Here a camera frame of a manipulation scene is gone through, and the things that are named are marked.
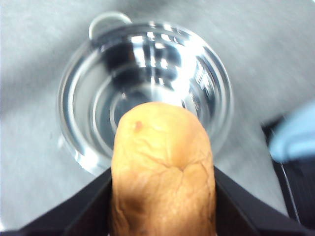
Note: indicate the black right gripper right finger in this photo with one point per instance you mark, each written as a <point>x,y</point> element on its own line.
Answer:
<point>240,212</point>

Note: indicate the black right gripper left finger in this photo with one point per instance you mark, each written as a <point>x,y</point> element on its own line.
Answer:
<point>89,213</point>

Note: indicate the brown potato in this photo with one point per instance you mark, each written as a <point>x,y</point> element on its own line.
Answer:
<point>163,181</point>

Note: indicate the black plate rack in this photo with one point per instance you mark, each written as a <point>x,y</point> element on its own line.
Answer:
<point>297,182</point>

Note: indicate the blue plate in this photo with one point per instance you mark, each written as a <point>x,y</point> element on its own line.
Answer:
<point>294,138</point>

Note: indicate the green electric steamer pot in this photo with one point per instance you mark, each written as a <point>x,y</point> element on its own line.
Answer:
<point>128,64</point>

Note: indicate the grey table mat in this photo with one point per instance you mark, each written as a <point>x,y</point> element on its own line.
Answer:
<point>266,49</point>

